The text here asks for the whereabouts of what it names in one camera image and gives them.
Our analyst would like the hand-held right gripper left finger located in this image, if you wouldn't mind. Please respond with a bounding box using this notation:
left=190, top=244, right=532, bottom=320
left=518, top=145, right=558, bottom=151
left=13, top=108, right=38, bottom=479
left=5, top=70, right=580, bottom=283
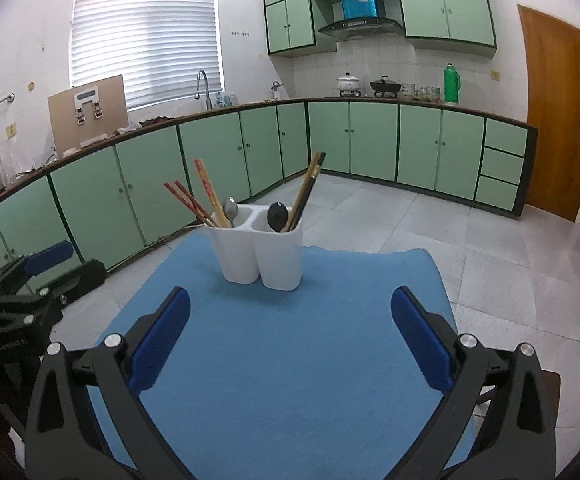
left=24, top=286, right=192, bottom=480

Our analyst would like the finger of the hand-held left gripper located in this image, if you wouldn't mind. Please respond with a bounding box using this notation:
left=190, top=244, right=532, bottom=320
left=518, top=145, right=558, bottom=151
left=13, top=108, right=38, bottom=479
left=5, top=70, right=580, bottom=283
left=0, top=258, right=107, bottom=322
left=0, top=241, right=75, bottom=295

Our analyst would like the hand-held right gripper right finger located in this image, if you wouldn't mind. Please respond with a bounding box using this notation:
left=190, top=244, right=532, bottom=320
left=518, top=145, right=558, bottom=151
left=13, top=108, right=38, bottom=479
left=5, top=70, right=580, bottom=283
left=390, top=285, right=557, bottom=480

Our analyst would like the red patterned chopstick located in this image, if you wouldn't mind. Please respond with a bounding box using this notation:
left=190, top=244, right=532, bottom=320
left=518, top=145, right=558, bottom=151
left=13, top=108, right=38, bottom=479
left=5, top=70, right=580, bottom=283
left=174, top=180, right=218, bottom=227
left=163, top=182, right=213, bottom=227

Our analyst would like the white utensil holder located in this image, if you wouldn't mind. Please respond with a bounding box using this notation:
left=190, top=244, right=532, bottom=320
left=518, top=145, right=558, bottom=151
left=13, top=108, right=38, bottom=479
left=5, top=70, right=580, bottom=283
left=204, top=204, right=305, bottom=292

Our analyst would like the light chopstick with red print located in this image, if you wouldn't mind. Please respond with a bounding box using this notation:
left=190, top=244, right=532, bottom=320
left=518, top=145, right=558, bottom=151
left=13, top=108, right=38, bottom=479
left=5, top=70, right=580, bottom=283
left=199, top=158, right=234, bottom=228
left=193, top=159, right=228, bottom=228

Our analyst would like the brown wooden chopstick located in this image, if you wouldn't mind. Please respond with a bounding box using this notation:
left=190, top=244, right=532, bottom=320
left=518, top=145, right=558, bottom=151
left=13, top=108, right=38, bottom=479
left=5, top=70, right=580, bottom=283
left=281, top=151, right=322, bottom=234

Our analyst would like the clear plastic container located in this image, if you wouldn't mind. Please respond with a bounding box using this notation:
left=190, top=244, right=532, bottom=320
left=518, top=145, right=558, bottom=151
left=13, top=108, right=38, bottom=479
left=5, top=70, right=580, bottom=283
left=0, top=142, right=36, bottom=173

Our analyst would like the blue mat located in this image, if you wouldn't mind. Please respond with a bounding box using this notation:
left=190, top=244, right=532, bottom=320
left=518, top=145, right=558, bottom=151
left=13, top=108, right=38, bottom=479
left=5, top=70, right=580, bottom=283
left=87, top=232, right=481, bottom=480

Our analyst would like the brown board with white clamp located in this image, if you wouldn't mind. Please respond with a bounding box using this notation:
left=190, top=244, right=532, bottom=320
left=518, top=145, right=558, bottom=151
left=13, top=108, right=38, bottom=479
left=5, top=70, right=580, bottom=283
left=47, top=74, right=130, bottom=153

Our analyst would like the silver metal spoon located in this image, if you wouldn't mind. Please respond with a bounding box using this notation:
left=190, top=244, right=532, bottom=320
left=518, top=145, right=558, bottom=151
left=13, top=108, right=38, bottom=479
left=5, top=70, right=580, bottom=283
left=221, top=196, right=241, bottom=228

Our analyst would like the black spoon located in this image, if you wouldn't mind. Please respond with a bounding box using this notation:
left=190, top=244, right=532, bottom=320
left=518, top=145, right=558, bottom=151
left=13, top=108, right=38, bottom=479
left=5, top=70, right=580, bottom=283
left=267, top=202, right=291, bottom=234

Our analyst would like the green base cabinet run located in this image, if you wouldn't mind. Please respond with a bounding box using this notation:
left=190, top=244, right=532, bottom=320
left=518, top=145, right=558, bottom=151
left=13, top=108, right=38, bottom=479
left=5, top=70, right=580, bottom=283
left=0, top=97, right=538, bottom=281

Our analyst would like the chrome sink faucet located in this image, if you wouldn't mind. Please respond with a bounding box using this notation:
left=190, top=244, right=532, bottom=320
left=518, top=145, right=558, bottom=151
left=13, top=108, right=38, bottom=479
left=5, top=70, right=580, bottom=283
left=193, top=70, right=214, bottom=111

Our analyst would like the white window blind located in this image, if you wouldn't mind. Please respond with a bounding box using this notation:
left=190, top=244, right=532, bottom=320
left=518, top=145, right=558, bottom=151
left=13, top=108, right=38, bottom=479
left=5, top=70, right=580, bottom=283
left=71, top=0, right=225, bottom=111

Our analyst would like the cluster of glass jars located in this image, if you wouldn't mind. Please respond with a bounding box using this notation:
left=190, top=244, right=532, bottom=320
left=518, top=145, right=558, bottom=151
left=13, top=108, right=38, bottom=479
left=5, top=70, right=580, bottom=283
left=402, top=82, right=442, bottom=103

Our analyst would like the black wok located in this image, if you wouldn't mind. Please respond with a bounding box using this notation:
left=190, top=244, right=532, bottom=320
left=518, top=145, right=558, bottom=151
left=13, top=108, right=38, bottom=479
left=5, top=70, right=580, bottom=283
left=369, top=76, right=403, bottom=98

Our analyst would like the green thermos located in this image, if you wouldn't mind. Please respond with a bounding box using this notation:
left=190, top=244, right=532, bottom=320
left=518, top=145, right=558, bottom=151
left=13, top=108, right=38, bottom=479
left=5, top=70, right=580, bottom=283
left=443, top=62, right=462, bottom=106

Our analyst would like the white cooking pot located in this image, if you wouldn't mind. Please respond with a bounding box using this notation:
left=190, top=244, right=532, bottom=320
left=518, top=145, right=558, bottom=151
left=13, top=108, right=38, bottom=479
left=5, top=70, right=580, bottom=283
left=336, top=72, right=363, bottom=97

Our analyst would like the wooden door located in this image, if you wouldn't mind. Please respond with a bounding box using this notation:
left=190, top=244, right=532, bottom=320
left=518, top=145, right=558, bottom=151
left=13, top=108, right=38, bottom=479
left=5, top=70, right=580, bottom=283
left=516, top=4, right=580, bottom=223

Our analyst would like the range hood with blue film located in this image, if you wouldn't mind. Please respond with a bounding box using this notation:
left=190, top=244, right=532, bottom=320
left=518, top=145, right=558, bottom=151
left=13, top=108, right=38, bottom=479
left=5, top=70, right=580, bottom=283
left=317, top=0, right=405, bottom=41

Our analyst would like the green wall cabinet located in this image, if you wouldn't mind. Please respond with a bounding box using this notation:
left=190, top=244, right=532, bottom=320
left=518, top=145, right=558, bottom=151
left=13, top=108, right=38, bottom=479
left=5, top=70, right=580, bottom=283
left=392, top=0, right=498, bottom=58
left=261, top=0, right=338, bottom=58

